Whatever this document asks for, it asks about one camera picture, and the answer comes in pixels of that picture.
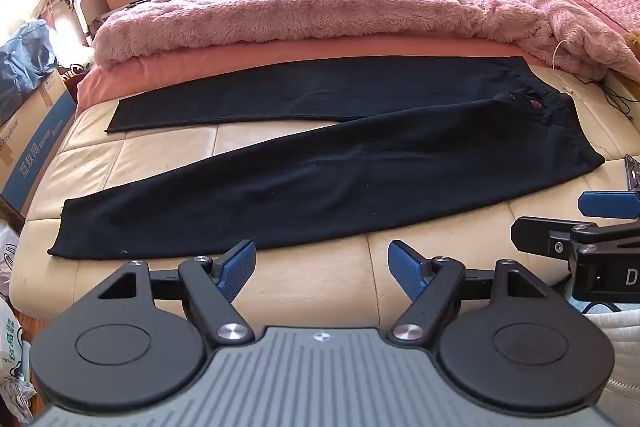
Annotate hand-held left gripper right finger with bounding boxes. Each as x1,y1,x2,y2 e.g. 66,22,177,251
387,240,551,348

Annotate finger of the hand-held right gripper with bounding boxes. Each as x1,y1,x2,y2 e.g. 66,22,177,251
578,190,640,220
510,215,603,259

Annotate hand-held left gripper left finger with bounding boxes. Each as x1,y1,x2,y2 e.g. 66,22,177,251
95,239,258,348

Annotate black pants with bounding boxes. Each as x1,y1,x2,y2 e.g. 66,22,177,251
47,55,607,258

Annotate white quilted cloth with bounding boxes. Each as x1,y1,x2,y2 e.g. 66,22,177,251
584,302,640,427

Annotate cream leather mattress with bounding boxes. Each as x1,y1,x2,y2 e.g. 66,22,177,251
10,64,640,323

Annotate salmon bed sheet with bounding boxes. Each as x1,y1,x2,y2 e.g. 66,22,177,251
75,34,532,118

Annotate blue printed cardboard box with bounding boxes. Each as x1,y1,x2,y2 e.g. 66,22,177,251
0,71,79,219

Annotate white plastic bag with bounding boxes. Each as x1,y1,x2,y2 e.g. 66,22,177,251
0,218,34,410

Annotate blue plastic bag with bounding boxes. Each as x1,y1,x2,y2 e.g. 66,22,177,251
0,21,62,108

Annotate black cable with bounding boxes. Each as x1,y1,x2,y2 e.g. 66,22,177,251
572,74,640,124

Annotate white charging cable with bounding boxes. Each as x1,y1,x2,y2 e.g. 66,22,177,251
551,38,581,95

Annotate folding table frame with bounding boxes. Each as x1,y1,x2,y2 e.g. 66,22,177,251
47,0,107,48

